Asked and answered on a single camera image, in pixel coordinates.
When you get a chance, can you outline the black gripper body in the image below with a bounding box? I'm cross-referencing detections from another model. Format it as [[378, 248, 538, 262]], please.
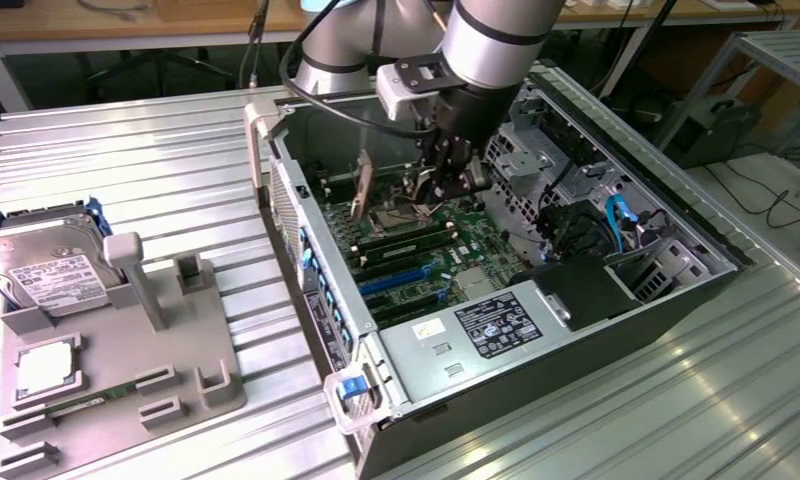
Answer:
[[430, 82, 522, 151]]

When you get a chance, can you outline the graphics card with metal bracket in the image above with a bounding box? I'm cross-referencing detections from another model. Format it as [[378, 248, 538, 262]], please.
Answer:
[[348, 148, 441, 221]]

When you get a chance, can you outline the metal disk bay cage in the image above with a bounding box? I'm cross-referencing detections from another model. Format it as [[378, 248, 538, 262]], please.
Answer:
[[482, 119, 614, 261]]

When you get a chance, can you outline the CPU socket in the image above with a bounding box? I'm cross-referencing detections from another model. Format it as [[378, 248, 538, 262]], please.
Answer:
[[369, 202, 434, 234]]

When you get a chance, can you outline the green motherboard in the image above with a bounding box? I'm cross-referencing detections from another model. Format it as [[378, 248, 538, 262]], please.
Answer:
[[305, 159, 549, 329]]

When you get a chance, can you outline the black RAM stick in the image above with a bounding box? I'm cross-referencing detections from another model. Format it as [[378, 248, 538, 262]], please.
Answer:
[[356, 232, 458, 264]]

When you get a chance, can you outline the silver chipset heat sink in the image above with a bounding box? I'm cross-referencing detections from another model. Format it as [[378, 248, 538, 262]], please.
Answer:
[[452, 269, 501, 296]]

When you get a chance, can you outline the blue expansion slot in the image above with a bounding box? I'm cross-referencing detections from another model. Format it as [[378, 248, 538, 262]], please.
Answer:
[[357, 268, 429, 297]]

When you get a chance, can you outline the black plastic shroud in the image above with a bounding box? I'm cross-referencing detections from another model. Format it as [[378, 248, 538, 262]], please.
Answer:
[[509, 254, 645, 334]]

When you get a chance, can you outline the black floor device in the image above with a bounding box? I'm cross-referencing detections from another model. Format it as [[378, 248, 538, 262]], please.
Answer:
[[679, 99, 765, 169]]

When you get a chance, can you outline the grey power supply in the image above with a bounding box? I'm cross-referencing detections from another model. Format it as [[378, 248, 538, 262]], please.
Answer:
[[376, 284, 578, 404]]

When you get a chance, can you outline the open PC case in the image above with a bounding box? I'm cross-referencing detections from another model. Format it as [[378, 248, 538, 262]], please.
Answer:
[[256, 67, 759, 480]]

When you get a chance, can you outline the black chair base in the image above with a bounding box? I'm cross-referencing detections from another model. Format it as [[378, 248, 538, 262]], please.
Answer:
[[82, 47, 236, 91]]

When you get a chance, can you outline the blue disk carrier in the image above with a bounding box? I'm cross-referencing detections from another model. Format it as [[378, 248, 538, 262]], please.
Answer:
[[0, 196, 115, 241]]

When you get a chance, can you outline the silver hard disk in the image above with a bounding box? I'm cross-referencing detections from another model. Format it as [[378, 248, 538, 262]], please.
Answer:
[[0, 212, 126, 320]]

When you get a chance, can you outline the grey parts rack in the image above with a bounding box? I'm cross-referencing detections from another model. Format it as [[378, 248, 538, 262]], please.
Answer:
[[0, 232, 249, 480]]

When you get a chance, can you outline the green RAM stick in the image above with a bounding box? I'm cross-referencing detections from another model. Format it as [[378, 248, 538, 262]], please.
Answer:
[[42, 382, 145, 417]]

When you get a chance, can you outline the silver CPU chip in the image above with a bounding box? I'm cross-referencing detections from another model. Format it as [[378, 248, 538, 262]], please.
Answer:
[[15, 344, 79, 395]]

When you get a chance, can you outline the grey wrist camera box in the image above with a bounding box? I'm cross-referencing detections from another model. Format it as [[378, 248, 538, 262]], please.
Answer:
[[374, 53, 458, 122]]

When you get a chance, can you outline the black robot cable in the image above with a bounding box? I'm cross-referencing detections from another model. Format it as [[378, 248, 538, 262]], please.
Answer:
[[280, 0, 441, 139]]

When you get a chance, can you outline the blue wire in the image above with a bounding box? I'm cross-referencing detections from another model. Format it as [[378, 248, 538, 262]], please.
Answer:
[[602, 193, 634, 259]]

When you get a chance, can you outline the hanging black cable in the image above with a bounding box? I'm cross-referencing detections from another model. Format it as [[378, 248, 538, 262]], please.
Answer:
[[242, 0, 272, 90]]

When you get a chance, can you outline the metal slat frame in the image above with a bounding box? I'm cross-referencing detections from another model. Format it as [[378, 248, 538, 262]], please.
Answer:
[[659, 29, 800, 151]]

